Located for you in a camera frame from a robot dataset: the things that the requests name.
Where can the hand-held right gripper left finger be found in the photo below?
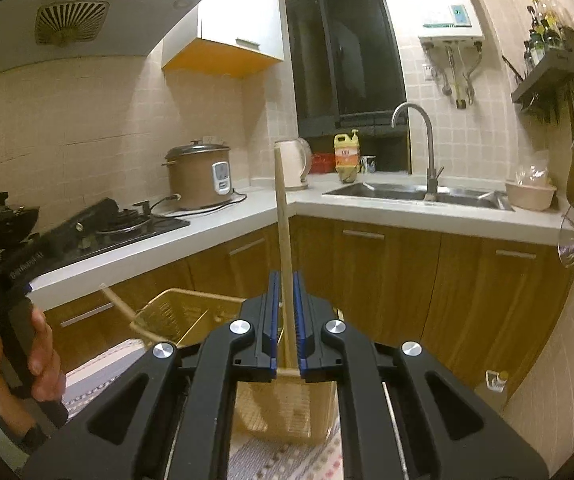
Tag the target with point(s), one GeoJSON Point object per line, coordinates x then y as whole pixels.
{"type": "Point", "coordinates": [273, 320]}

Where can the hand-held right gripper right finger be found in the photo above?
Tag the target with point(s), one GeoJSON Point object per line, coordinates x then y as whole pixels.
{"type": "Point", "coordinates": [299, 320]}

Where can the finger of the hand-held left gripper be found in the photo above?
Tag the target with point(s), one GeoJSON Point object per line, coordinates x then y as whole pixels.
{"type": "Point", "coordinates": [92, 215]}

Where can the wooden chopstick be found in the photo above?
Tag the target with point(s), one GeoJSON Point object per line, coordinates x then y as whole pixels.
{"type": "Point", "coordinates": [284, 240]}
{"type": "Point", "coordinates": [117, 305]}

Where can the yellow slotted plastic basket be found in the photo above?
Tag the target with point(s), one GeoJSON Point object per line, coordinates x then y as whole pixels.
{"type": "Point", "coordinates": [187, 310]}

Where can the person's left hand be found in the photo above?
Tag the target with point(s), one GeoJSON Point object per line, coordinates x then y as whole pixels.
{"type": "Point", "coordinates": [42, 350]}

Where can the black gas stove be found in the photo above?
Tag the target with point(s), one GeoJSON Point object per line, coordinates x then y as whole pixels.
{"type": "Point", "coordinates": [132, 227]}

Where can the black wok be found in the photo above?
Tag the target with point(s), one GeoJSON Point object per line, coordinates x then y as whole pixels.
{"type": "Point", "coordinates": [19, 220]}

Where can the wooden base cabinets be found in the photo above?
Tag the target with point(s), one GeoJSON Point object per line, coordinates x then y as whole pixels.
{"type": "Point", "coordinates": [392, 285]}

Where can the brown rice cooker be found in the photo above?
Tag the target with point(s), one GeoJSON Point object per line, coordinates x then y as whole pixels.
{"type": "Point", "coordinates": [192, 180]}

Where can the steel sink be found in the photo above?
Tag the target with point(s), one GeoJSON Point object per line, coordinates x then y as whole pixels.
{"type": "Point", "coordinates": [392, 192]}

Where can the cream electric kettle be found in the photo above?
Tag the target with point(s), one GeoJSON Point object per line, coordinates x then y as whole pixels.
{"type": "Point", "coordinates": [297, 162]}

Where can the glass cup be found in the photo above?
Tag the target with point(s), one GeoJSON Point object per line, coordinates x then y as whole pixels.
{"type": "Point", "coordinates": [368, 164]}

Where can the black wristband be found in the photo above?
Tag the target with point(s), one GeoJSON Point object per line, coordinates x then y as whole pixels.
{"type": "Point", "coordinates": [34, 437]}

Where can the yellow detergent bottle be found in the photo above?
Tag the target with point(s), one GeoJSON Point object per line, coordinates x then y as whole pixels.
{"type": "Point", "coordinates": [347, 155]}

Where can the grey range hood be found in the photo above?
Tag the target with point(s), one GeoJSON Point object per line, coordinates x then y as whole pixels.
{"type": "Point", "coordinates": [117, 10]}

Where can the small plastic bottle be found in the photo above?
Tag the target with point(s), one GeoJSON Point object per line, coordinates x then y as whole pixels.
{"type": "Point", "coordinates": [497, 381]}

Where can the steel faucet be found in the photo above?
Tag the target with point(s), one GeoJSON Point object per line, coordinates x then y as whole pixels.
{"type": "Point", "coordinates": [429, 150]}

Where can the beige bowl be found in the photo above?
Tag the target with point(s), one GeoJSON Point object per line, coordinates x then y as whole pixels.
{"type": "Point", "coordinates": [532, 197]}

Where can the clear plastic bag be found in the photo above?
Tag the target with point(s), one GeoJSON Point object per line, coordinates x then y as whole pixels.
{"type": "Point", "coordinates": [532, 175]}

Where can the dark window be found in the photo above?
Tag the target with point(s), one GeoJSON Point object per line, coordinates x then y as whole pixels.
{"type": "Point", "coordinates": [357, 50]}

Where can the water heater pipes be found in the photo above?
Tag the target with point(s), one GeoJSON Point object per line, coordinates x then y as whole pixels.
{"type": "Point", "coordinates": [462, 75]}

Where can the white water heater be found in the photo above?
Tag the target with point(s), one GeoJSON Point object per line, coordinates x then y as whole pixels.
{"type": "Point", "coordinates": [442, 0]}

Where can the row of condiment bottles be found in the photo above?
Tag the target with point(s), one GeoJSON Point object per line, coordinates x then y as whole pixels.
{"type": "Point", "coordinates": [542, 35]}

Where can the white wall cabinet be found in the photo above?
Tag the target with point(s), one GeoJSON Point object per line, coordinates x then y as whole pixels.
{"type": "Point", "coordinates": [242, 5]}

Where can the white wall socket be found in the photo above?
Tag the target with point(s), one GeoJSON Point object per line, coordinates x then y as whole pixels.
{"type": "Point", "coordinates": [430, 71]}

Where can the dark wall shelf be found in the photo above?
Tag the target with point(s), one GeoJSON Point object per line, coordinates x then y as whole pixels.
{"type": "Point", "coordinates": [552, 72]}

